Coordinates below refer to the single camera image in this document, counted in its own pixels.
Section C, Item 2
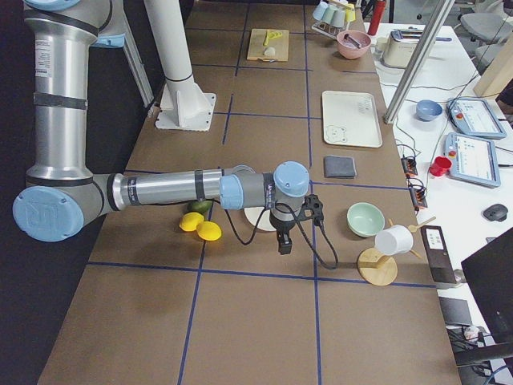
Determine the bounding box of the cream round plate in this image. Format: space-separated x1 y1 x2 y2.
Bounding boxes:
244 207 276 232

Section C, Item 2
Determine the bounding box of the red bottle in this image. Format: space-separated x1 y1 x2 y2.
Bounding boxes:
367 0 386 36

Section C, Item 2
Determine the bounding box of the wooden cutting board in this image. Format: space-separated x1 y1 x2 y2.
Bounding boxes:
247 28 289 62

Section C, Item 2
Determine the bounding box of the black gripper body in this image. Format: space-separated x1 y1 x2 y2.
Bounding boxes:
269 211 296 245

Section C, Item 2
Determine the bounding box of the yellow-green plastic knife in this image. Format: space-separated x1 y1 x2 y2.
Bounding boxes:
263 30 272 47

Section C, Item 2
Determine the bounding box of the wooden cup stand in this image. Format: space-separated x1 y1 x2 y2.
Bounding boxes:
357 217 436 286

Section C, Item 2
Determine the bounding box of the yellow lemon right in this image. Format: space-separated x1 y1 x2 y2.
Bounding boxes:
196 221 222 241

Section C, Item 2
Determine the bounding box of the yellow cup in rack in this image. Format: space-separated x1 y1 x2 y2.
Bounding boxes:
345 9 356 24

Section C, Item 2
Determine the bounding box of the black computer mouse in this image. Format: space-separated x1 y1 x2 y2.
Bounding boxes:
483 204 508 222

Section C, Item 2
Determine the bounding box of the black box device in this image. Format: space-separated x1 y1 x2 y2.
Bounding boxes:
421 225 458 290

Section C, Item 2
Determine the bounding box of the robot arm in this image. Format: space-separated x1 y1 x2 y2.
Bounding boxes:
13 1 319 254

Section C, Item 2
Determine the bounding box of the black power strip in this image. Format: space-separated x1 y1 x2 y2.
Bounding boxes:
401 156 428 213

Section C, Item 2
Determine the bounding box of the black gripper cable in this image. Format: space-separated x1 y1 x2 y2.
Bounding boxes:
222 202 340 270

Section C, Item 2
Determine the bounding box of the green cup in rack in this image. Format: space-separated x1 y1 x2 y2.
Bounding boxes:
321 5 337 25

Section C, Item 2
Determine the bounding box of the white cup on stand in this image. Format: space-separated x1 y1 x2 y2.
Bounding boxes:
374 225 414 256

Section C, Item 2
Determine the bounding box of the teach pendant near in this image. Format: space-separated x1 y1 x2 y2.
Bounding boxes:
444 132 501 188

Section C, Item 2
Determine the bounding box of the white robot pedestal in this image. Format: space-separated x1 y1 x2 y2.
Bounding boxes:
144 0 216 132

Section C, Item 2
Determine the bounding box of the blue bowl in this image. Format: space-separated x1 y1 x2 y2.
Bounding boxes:
415 99 443 121

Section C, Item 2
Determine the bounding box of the green avocado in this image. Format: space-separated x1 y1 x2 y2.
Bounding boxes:
187 200 212 214

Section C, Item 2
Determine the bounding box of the grey cup in rack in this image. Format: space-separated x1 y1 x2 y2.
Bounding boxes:
331 8 346 28

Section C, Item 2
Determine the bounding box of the red cup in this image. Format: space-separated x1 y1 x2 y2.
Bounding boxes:
429 156 452 176

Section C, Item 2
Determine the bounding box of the white bun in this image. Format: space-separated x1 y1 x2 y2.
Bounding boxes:
263 47 276 58

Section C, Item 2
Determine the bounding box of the mint green bowl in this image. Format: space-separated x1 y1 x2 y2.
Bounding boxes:
346 202 385 237

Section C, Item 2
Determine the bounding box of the aluminium frame post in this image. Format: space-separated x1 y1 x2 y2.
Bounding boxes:
383 0 455 124

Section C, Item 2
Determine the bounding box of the yellow lemon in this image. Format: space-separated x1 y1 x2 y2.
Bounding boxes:
179 212 204 232
196 221 222 241

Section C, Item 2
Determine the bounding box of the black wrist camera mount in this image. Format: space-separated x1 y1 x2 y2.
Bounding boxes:
298 194 324 227

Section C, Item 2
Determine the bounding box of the teach pendant far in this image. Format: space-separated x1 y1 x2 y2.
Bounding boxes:
447 97 507 140

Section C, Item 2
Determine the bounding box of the yellow lemon left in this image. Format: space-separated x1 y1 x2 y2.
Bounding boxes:
179 212 204 232

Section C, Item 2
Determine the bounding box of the pink bowl with ice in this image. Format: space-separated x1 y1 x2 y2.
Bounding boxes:
337 30 371 59

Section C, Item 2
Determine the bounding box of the cream toaster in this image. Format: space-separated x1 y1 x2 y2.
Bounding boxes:
382 29 422 69

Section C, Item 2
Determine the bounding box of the white wire cup rack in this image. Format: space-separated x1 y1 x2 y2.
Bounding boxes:
311 21 351 39

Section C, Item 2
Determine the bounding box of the grey folded cloth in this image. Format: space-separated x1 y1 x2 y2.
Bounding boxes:
324 156 357 179

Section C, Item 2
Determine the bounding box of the teach pendant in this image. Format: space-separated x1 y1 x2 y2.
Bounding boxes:
444 132 501 188
447 97 507 140

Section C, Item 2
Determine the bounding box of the cream bear tray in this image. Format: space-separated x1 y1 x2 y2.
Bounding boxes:
321 91 382 148

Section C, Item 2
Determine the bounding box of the light blue cup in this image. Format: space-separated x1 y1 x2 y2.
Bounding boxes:
313 1 329 21

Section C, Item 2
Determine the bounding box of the black monitor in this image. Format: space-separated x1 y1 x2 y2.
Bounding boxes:
454 229 512 366

